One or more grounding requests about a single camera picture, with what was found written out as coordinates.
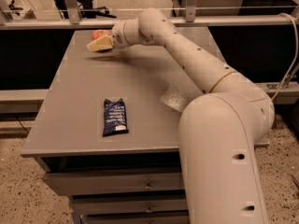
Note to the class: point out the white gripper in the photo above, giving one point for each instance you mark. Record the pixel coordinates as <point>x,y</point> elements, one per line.
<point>118,34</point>

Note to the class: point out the red apple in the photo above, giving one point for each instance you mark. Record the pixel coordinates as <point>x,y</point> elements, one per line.
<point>99,33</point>

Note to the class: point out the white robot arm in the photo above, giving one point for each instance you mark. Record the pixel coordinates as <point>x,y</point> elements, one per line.
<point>217,130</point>

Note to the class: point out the dark blue snack packet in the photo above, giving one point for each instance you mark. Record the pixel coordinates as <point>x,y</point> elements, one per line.
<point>115,119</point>

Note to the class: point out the grey drawer cabinet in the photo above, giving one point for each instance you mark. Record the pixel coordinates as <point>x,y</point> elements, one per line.
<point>68,134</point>

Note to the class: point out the top grey drawer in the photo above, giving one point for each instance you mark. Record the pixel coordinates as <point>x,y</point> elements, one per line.
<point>114,181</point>

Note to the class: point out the grey drawer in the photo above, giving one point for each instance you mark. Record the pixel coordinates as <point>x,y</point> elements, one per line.
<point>180,217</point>
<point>114,181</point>
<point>150,202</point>

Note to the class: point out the middle grey drawer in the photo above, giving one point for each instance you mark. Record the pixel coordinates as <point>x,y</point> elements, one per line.
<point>150,202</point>

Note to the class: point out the bottom grey drawer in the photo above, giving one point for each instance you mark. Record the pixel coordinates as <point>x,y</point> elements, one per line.
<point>180,217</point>

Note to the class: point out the metal guard rail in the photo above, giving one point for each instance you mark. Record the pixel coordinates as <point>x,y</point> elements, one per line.
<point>8,22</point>

